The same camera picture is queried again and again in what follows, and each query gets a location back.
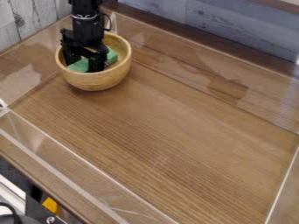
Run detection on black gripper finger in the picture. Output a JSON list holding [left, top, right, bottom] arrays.
[[88, 53, 108, 73], [62, 46, 82, 65]]

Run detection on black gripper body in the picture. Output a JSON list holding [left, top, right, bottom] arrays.
[[60, 16, 108, 58]]

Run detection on green rectangular block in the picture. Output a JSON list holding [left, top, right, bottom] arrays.
[[68, 48, 118, 73]]

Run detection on brown wooden bowl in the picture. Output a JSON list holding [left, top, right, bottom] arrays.
[[55, 32, 132, 91]]

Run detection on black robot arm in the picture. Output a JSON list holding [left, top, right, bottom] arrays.
[[60, 0, 108, 73]]

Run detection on yellow label tag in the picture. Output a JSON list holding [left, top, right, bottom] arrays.
[[42, 198, 59, 214]]

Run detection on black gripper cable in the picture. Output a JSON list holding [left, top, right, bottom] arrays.
[[98, 12, 114, 33]]

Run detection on clear acrylic corner bracket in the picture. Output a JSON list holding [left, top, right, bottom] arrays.
[[110, 12, 118, 34]]

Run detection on clear acrylic front wall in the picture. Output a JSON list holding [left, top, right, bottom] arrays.
[[0, 99, 179, 224]]

